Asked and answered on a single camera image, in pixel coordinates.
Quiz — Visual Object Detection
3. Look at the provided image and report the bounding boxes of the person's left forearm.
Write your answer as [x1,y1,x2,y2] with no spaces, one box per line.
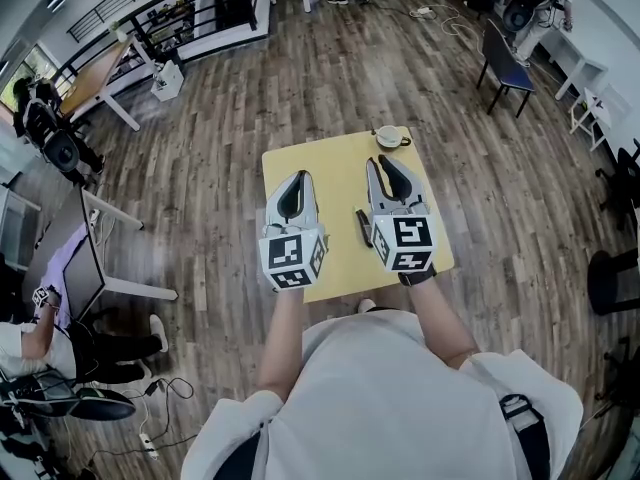
[256,287,307,403]

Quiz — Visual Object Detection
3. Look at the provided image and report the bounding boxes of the person's right forearm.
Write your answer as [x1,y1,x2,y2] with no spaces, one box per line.
[407,276,480,370]

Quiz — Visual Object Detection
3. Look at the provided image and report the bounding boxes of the black backpack strap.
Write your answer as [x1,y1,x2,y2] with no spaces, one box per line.
[499,393,552,480]

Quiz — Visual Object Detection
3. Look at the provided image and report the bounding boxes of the white cable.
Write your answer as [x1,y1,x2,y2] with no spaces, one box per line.
[438,1,487,55]

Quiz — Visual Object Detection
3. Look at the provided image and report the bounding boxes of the white bag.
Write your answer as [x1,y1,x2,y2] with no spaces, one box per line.
[150,59,186,103]

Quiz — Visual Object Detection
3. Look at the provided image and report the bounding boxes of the purple cloth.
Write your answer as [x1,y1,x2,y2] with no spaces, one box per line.
[46,221,92,330]

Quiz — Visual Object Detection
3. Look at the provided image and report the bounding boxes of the black shelf rack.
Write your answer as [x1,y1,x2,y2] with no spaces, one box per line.
[129,0,212,63]

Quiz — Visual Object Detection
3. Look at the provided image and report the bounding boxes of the black office chair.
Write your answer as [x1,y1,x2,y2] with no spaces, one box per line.
[593,137,640,230]

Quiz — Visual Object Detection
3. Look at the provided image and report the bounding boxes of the dark-topped desk white legs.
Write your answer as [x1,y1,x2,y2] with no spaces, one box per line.
[21,184,179,320]

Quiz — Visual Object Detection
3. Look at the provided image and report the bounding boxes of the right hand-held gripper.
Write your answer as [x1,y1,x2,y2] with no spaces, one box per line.
[366,153,436,274]

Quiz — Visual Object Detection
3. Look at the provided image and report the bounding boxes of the black cable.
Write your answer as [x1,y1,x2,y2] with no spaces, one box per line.
[87,376,200,462]

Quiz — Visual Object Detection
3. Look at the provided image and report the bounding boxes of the yellow square table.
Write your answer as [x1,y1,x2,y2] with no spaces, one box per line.
[261,126,456,305]

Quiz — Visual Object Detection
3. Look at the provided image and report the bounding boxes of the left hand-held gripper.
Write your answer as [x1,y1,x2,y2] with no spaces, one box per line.
[257,169,330,294]

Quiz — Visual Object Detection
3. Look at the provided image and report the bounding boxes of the black swivel chair base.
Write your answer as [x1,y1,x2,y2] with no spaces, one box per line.
[596,336,640,410]

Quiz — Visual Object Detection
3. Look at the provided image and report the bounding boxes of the blue seat black chair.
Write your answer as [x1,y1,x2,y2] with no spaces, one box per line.
[475,17,537,120]

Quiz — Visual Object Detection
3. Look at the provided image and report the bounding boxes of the person's light grey shirt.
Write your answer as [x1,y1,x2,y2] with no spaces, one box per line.
[180,309,586,480]

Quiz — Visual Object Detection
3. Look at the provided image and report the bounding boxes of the purple eggplant green stem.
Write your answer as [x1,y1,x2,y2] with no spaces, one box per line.
[354,207,374,248]

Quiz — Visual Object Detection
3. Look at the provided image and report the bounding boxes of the wooden desk white legs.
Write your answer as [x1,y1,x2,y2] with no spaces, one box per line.
[58,34,155,133]

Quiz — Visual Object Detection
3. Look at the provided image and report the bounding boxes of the black wristband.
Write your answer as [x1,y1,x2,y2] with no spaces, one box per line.
[397,261,438,287]

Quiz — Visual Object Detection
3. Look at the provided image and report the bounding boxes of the black gear pile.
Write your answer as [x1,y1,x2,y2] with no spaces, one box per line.
[0,417,69,480]

